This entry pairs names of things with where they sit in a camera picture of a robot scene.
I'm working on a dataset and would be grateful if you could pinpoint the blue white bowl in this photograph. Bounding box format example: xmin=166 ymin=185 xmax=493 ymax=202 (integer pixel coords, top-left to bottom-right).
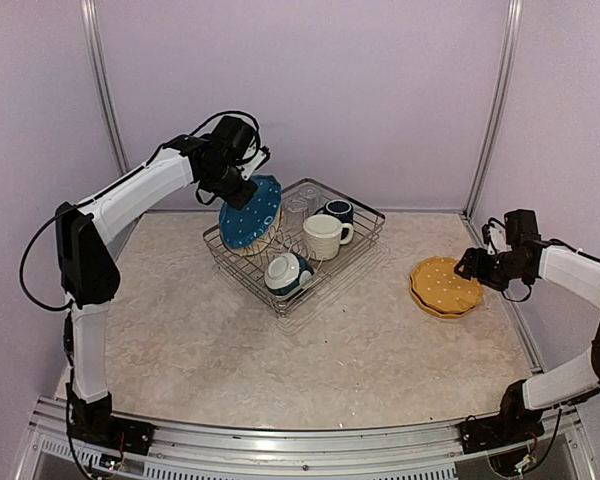
xmin=264 ymin=252 xmax=315 ymax=299

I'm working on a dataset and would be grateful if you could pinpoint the aluminium front rail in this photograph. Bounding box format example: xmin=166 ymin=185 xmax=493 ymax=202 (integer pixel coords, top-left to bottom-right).
xmin=27 ymin=412 xmax=594 ymax=480

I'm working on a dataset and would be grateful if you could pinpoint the white ribbed mug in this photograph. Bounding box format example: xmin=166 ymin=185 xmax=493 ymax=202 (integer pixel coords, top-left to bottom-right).
xmin=303 ymin=214 xmax=354 ymax=261

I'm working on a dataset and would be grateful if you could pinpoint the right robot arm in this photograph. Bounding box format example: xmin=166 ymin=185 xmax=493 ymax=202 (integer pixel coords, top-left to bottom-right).
xmin=454 ymin=209 xmax=600 ymax=444

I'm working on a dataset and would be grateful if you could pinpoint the aluminium frame post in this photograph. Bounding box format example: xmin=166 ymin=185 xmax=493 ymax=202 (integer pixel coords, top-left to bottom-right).
xmin=80 ymin=0 xmax=131 ymax=179
xmin=463 ymin=0 xmax=523 ymax=221

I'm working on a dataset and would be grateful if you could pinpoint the clear drinking glass left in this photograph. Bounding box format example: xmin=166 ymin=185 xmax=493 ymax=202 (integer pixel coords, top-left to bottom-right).
xmin=283 ymin=196 xmax=308 ymax=228

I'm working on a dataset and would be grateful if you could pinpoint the clear drinking glass right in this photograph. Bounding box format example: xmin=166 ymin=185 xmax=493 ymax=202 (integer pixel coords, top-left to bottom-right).
xmin=299 ymin=183 xmax=322 ymax=215

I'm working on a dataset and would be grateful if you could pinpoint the clear drinking glass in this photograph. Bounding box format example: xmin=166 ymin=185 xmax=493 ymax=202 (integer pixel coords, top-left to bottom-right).
xmin=299 ymin=183 xmax=322 ymax=215
xmin=283 ymin=196 xmax=308 ymax=228

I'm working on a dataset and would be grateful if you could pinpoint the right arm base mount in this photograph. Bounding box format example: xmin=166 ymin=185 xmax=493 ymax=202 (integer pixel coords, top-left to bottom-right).
xmin=458 ymin=415 xmax=545 ymax=454

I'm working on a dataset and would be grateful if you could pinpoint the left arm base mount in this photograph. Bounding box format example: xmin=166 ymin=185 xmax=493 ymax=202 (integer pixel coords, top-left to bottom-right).
xmin=69 ymin=416 xmax=155 ymax=456

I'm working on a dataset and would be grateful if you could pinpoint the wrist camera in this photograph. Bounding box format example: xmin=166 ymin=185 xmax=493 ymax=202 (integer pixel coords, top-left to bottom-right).
xmin=239 ymin=145 xmax=271 ymax=180
xmin=481 ymin=217 xmax=508 ymax=255

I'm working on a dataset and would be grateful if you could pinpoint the yellow dotted plate front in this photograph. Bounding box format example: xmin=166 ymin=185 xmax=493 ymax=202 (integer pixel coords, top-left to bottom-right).
xmin=409 ymin=275 xmax=484 ymax=320

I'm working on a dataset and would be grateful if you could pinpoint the metal wire dish rack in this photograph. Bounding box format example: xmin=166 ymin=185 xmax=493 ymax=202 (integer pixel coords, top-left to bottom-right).
xmin=202 ymin=178 xmax=386 ymax=317

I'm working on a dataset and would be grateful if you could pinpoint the yellow dotted plate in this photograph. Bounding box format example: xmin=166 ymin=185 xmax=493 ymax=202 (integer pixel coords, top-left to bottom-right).
xmin=409 ymin=275 xmax=484 ymax=320
xmin=409 ymin=256 xmax=484 ymax=318

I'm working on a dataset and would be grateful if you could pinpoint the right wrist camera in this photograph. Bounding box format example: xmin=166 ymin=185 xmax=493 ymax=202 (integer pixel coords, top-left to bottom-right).
xmin=481 ymin=217 xmax=508 ymax=255

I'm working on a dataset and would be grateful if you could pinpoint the blue dotted plate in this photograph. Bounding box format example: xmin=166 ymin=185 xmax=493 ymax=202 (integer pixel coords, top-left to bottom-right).
xmin=218 ymin=175 xmax=282 ymax=249

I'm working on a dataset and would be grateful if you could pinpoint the right aluminium frame post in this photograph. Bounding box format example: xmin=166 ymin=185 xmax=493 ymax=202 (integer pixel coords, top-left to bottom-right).
xmin=463 ymin=0 xmax=523 ymax=221

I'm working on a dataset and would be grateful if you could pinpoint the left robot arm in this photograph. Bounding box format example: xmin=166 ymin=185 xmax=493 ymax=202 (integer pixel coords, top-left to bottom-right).
xmin=43 ymin=110 xmax=270 ymax=445

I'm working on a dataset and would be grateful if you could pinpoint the beige patterned plate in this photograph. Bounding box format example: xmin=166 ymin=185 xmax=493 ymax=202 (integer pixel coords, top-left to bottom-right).
xmin=238 ymin=207 xmax=282 ymax=257

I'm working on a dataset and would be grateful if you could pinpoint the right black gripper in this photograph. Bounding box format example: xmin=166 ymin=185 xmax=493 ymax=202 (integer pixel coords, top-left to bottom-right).
xmin=455 ymin=247 xmax=529 ymax=291

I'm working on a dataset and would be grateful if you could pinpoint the dark blue mug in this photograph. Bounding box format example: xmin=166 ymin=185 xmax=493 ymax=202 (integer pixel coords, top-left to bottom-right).
xmin=323 ymin=199 xmax=354 ymax=224

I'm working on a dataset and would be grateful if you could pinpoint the left aluminium frame post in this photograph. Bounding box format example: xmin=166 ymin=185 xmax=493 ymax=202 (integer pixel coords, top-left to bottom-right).
xmin=80 ymin=0 xmax=131 ymax=179

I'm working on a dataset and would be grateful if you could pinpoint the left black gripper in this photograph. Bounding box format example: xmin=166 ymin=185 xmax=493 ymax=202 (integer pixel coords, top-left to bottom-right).
xmin=205 ymin=160 xmax=260 ymax=210

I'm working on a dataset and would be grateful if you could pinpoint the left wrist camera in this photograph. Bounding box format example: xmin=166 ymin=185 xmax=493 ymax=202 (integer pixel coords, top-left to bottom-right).
xmin=239 ymin=145 xmax=271 ymax=180

